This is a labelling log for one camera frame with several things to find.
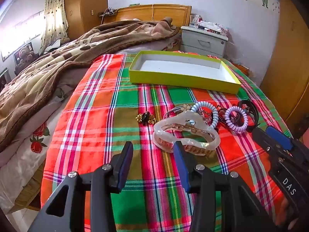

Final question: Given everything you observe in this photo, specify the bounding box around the person's right hand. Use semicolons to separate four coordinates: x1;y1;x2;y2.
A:
276;195;299;228

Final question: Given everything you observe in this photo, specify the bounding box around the gold chain bracelet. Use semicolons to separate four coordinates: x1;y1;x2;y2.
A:
199;106;213;124

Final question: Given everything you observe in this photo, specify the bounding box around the pearl white hair claw clip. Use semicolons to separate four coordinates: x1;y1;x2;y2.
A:
153;111;221;155

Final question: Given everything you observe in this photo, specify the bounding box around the teddy bear picture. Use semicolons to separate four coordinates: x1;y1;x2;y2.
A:
13;42;34;66

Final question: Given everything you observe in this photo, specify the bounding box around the white floral bed sheet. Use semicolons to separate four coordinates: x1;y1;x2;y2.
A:
0;97;75;213

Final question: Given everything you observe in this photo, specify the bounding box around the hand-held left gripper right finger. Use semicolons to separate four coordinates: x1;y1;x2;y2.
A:
173;141;280;232

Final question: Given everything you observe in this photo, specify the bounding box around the yellow-green cardboard box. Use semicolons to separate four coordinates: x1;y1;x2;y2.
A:
129;51;242;95

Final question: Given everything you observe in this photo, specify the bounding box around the wooden headboard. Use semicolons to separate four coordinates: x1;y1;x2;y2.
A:
101;4;192;27

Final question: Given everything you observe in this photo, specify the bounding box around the wooden wardrobe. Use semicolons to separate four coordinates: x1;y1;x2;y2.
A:
63;0;108;40
259;0;309;131

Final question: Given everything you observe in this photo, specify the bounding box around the plaid cloth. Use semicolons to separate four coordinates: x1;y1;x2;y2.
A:
41;52;294;232

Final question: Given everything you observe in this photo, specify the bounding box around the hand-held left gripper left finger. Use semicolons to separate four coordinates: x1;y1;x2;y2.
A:
26;141;134;232

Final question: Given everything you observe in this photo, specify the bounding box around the purple spiral hair tie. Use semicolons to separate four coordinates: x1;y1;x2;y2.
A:
224;106;248;133

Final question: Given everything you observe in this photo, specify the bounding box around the gold bell black hair tie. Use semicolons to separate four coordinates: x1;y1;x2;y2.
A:
136;111;157;126

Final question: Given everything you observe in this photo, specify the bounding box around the grey nightstand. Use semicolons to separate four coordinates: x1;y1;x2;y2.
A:
181;25;228;58

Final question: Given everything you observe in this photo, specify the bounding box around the spotted curtain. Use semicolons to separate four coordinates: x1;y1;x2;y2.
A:
40;0;69;51

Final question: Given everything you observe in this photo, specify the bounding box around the silver flower bracelet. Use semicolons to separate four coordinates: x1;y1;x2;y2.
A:
164;103;194;118

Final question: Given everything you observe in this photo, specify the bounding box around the pile of small packets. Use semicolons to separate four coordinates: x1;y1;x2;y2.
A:
200;20;230;35

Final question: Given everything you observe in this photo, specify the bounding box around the power strip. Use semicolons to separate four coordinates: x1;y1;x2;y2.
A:
98;7;119;17

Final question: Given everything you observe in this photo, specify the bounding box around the light blue spiral hair tie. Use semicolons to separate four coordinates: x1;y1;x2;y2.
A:
191;101;219;130

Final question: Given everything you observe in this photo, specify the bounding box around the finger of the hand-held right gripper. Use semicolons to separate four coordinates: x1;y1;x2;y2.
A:
252;127;278;155
266;126;295;151

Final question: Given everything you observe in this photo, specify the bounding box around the orange bag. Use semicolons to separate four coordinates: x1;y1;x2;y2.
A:
235;63;251;76

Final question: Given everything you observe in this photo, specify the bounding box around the clear glass container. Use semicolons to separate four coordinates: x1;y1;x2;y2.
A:
189;14;202;27

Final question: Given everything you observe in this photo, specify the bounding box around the brown patterned blanket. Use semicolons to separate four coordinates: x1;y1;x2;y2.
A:
0;17;181;153

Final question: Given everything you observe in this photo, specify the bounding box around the black wristband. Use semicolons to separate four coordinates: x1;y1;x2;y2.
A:
238;100;260;128

